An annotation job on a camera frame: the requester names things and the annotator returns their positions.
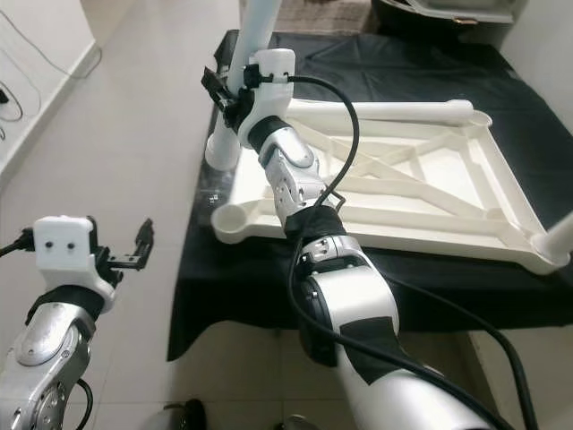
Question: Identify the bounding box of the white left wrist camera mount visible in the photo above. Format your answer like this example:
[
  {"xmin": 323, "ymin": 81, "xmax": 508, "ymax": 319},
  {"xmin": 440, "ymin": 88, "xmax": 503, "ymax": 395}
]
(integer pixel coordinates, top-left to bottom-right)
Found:
[{"xmin": 33, "ymin": 215, "xmax": 114, "ymax": 311}]

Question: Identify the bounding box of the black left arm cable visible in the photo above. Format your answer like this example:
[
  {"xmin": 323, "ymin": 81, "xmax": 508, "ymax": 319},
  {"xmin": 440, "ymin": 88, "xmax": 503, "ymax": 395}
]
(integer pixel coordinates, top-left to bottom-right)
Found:
[{"xmin": 0, "ymin": 228, "xmax": 39, "ymax": 257}]

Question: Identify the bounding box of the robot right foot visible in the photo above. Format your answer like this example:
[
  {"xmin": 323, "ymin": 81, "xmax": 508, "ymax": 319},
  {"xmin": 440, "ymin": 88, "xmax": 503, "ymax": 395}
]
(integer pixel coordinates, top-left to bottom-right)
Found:
[{"xmin": 278, "ymin": 414, "xmax": 315, "ymax": 430}]

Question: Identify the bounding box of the thin black floor cable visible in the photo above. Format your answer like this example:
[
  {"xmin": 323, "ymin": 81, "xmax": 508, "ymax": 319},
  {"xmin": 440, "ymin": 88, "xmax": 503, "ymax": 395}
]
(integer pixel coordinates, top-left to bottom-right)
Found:
[{"xmin": 0, "ymin": 0, "xmax": 105, "ymax": 123}]

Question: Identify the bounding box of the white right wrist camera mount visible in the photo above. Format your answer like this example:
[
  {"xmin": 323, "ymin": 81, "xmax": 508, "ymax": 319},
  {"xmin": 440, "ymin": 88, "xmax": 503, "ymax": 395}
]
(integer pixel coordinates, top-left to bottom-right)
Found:
[{"xmin": 237, "ymin": 49, "xmax": 297, "ymax": 150}]

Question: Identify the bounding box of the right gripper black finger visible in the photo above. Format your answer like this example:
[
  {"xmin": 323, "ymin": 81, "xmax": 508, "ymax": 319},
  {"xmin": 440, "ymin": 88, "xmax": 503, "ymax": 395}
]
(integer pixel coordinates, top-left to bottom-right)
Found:
[{"xmin": 202, "ymin": 67, "xmax": 238, "ymax": 113}]

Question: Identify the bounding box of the black tablecloth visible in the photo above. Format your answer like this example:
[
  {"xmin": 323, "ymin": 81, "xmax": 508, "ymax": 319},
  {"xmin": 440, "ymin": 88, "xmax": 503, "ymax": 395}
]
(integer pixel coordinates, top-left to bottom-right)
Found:
[{"xmin": 168, "ymin": 30, "xmax": 573, "ymax": 361}]

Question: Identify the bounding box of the white plastic children table top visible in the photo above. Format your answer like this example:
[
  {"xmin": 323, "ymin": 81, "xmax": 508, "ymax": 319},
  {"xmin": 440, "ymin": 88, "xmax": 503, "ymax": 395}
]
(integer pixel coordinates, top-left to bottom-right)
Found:
[{"xmin": 212, "ymin": 99, "xmax": 573, "ymax": 275}]

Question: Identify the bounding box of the beige low platform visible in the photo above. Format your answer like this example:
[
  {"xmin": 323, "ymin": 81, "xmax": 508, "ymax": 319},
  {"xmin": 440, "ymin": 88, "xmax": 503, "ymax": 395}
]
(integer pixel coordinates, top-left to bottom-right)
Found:
[{"xmin": 273, "ymin": 0, "xmax": 377, "ymax": 35}]

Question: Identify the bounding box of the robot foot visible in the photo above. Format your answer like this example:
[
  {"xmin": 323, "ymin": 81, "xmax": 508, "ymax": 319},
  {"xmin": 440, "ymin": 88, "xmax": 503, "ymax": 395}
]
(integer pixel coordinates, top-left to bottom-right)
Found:
[
  {"xmin": 278, "ymin": 414, "xmax": 315, "ymax": 430},
  {"xmin": 161, "ymin": 399, "xmax": 208, "ymax": 430}
]

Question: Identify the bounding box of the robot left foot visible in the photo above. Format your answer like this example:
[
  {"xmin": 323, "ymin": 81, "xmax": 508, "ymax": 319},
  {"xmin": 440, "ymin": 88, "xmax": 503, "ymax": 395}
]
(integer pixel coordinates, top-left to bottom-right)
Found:
[{"xmin": 161, "ymin": 399, "xmax": 208, "ymax": 430}]

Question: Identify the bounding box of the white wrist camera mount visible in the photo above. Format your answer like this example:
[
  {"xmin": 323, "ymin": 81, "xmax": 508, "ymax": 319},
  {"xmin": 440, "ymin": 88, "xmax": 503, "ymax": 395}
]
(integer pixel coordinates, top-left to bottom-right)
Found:
[
  {"xmin": 33, "ymin": 215, "xmax": 114, "ymax": 311},
  {"xmin": 237, "ymin": 49, "xmax": 297, "ymax": 150}
]

